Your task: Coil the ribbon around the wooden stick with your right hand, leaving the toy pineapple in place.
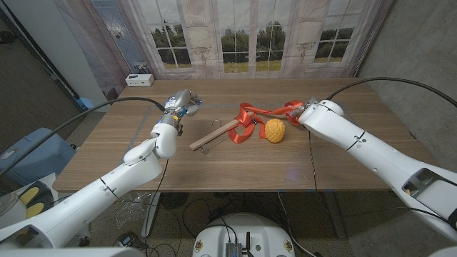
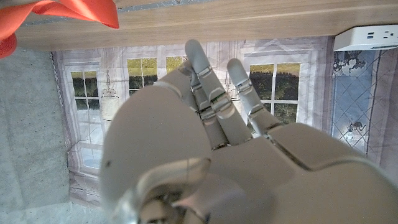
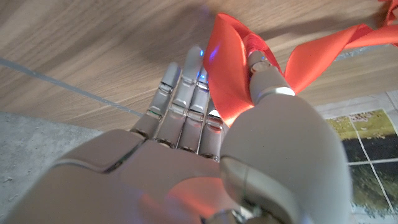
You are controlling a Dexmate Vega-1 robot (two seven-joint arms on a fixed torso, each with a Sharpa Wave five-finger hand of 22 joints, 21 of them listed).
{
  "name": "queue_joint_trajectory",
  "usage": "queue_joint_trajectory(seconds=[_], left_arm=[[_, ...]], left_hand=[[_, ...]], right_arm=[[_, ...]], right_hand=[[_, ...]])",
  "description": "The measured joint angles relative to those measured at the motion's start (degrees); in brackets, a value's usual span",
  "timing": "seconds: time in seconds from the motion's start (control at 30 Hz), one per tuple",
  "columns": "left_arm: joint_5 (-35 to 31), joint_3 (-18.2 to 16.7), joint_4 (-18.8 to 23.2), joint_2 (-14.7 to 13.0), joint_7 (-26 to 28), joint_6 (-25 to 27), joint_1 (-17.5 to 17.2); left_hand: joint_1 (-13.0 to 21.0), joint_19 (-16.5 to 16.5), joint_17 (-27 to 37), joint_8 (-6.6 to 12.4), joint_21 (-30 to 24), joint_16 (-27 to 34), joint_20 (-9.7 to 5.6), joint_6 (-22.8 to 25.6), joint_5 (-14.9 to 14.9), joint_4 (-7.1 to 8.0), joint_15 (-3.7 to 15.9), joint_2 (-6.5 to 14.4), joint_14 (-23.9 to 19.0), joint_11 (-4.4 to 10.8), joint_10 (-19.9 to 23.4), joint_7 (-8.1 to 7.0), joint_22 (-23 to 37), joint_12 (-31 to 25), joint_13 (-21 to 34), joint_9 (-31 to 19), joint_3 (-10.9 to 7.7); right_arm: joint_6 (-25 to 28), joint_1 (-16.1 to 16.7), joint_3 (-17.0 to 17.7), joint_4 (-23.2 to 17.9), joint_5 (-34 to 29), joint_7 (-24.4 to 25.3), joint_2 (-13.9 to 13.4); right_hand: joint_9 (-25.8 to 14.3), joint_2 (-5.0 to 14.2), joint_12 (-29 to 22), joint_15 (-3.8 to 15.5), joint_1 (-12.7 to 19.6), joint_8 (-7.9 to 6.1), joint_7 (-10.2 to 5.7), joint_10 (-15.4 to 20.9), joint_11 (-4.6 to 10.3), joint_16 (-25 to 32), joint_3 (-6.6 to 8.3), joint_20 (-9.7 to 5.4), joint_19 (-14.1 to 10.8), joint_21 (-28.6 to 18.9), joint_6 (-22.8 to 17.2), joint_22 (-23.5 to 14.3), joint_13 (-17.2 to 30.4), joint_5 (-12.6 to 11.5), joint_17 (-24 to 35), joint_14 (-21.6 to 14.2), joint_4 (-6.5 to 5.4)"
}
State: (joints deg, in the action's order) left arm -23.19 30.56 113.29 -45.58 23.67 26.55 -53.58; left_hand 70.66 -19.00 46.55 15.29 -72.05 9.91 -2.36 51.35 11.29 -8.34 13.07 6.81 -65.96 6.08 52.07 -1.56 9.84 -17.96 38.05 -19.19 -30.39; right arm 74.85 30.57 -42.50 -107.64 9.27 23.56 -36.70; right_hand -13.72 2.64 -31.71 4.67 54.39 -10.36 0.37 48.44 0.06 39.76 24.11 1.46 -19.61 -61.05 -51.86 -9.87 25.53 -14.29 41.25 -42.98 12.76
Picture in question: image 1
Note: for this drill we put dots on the printed window backdrop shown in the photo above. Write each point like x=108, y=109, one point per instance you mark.
x=250, y=35

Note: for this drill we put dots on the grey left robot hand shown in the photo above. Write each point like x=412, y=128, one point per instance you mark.
x=182, y=101

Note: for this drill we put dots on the white table leg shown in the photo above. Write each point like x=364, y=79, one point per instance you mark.
x=150, y=214

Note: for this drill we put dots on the clear plastic bag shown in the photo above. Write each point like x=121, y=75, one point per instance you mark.
x=132, y=210

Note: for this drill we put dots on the white power box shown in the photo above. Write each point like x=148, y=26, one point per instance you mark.
x=139, y=80

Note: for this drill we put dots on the grey electronics box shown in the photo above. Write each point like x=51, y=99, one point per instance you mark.
x=233, y=250

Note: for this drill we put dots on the yellow toy pineapple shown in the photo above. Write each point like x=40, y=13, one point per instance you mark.
x=275, y=130

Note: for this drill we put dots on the orange ribbon with roll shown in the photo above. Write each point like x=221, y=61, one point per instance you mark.
x=246, y=118

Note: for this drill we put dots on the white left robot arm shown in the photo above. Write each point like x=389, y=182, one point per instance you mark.
x=89, y=200

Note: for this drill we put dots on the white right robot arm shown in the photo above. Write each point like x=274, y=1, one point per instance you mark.
x=375, y=153

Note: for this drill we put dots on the small black floor device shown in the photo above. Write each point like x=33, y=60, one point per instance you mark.
x=128, y=240

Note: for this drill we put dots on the blue plastic bin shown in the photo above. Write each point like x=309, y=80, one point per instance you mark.
x=35, y=153

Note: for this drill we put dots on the white equipment stand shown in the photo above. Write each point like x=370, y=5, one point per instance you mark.
x=80, y=235

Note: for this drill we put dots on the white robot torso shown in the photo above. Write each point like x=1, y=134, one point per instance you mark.
x=246, y=228

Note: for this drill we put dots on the black and yellow device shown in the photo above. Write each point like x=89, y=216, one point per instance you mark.
x=34, y=198

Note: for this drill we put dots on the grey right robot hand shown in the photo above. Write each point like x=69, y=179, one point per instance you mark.
x=299, y=110

